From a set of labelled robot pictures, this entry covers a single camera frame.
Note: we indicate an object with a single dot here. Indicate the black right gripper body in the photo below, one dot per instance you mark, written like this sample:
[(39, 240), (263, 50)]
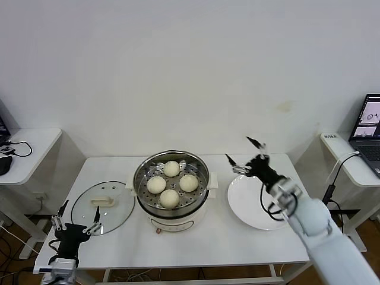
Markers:
[(264, 170)]

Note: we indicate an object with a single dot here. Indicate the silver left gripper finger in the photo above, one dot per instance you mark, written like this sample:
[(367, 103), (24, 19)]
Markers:
[(58, 222), (94, 227)]

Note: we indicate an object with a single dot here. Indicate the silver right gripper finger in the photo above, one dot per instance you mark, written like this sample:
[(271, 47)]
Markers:
[(242, 169), (263, 151)]

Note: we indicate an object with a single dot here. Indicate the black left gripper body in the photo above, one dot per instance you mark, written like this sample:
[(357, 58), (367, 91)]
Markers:
[(71, 237)]

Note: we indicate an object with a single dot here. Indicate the round glass pot lid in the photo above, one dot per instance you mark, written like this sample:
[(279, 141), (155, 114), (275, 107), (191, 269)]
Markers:
[(118, 207)]

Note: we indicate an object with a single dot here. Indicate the white steamed baozi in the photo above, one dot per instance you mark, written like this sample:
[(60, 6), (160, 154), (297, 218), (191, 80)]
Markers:
[(156, 184), (189, 183), (171, 168), (169, 198)]

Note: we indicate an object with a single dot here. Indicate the steel perforated steamer basket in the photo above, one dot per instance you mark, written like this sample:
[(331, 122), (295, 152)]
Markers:
[(196, 164)]

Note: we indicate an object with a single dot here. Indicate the round white plate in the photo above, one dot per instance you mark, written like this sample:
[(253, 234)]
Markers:
[(246, 205)]

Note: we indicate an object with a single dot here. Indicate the small white desk label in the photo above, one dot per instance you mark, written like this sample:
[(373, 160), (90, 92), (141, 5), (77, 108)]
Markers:
[(331, 136)]

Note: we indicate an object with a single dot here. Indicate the white side table with label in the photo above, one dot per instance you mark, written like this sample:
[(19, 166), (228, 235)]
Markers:
[(335, 148)]

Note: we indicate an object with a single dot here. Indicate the white electric cooking pot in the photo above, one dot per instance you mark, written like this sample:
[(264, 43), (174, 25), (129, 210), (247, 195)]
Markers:
[(172, 222)]

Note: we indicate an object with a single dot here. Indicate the white side table with mouse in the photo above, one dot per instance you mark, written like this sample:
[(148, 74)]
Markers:
[(32, 148)]

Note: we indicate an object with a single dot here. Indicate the black computer mouse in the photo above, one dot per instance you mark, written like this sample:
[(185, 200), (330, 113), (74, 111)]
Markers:
[(4, 164)]

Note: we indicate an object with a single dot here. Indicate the grey open laptop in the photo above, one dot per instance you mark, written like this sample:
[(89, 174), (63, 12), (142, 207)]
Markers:
[(368, 133)]

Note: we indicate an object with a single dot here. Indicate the black open laptop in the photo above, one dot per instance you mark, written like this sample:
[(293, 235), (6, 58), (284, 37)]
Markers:
[(2, 127)]

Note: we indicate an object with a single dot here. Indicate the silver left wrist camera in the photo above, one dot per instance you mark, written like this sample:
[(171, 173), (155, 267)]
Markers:
[(63, 265)]

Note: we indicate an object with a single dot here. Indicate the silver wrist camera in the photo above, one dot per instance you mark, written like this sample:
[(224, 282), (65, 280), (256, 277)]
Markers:
[(63, 265), (286, 191)]

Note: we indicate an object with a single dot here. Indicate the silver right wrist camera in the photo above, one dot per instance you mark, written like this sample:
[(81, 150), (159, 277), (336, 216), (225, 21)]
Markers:
[(286, 191)]

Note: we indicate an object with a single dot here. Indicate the white wall socket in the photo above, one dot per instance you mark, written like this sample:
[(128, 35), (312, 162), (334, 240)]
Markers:
[(41, 196)]

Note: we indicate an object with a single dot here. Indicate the white main table frame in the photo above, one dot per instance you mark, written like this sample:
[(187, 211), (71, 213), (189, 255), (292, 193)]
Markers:
[(193, 280)]

